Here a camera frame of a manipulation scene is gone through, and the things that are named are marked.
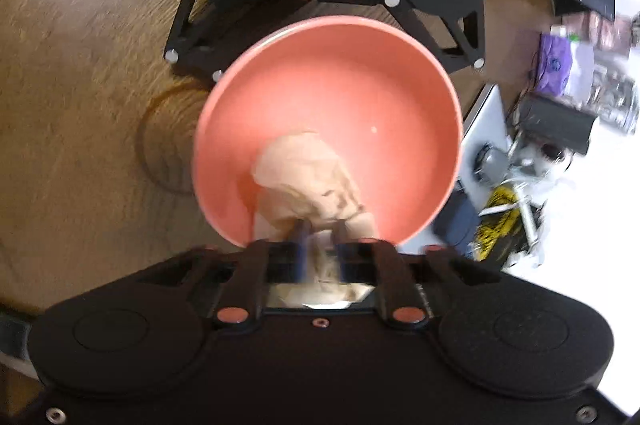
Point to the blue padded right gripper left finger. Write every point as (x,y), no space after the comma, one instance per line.
(300,236)

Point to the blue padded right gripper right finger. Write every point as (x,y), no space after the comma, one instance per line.
(342,247)

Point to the brown paper towel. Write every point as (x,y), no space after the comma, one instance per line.
(301,177)

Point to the coral pink footed bowl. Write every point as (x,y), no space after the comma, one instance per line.
(374,94)

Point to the yellow black box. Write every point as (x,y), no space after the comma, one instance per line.
(500,234)

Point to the black power bank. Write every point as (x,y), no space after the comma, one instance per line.
(552,122)

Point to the purple tissue pack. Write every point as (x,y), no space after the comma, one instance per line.
(554,62)

